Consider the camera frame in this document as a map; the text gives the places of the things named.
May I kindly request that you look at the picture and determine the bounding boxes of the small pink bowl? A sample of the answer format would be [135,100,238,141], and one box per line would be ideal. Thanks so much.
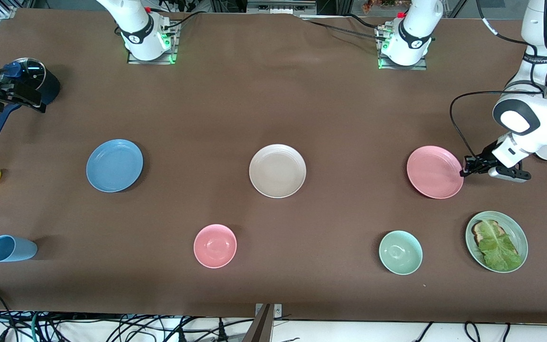
[193,224,237,269]

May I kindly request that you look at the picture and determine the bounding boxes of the glass lid with blue knob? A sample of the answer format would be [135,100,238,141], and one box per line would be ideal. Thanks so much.
[4,57,47,92]

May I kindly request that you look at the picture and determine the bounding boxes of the black right base cable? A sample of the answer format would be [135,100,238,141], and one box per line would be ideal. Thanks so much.
[159,0,207,35]

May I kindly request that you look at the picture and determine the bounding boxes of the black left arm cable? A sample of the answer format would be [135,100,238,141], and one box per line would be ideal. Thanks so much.
[449,90,547,162]

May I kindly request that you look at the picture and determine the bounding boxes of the black left base cable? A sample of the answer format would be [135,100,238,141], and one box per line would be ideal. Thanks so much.
[301,13,389,41]

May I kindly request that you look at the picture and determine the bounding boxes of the blue cup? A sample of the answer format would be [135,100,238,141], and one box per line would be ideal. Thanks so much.
[0,235,38,263]

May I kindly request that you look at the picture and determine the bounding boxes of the blue plate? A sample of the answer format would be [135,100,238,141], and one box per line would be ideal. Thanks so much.
[86,139,144,193]

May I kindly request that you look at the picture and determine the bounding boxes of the black base cable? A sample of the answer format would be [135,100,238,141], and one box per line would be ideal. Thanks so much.
[159,0,207,35]
[301,13,389,41]

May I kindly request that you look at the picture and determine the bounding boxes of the green lettuce leaf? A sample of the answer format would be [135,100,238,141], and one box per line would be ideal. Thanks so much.
[478,221,524,272]

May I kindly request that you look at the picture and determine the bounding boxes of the metal table edge bracket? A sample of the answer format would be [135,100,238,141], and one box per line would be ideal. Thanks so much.
[255,303,283,318]

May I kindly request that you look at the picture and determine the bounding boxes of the dark blue saucepan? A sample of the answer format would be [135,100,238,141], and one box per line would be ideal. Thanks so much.
[0,58,61,141]

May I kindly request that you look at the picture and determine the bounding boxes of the pink plate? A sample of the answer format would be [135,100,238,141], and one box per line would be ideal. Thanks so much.
[406,145,465,200]

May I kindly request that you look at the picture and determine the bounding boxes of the beige plate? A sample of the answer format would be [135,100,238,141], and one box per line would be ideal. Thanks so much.
[249,144,307,199]

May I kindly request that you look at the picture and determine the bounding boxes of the green plate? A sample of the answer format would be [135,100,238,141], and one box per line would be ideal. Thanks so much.
[465,211,528,274]

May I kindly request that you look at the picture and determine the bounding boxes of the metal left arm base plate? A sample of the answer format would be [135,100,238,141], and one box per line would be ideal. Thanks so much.
[377,25,429,71]

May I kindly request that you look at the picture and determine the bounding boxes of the small green bowl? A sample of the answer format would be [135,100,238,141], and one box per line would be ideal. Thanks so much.
[379,230,423,276]

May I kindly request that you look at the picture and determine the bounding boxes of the toast slice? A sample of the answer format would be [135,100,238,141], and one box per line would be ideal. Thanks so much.
[472,219,508,247]

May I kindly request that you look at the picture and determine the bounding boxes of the dark diagonal beam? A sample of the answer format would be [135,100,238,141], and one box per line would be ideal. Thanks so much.
[242,304,274,342]

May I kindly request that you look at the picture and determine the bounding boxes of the brown table mat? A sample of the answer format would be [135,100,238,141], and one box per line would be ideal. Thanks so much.
[0,7,547,326]

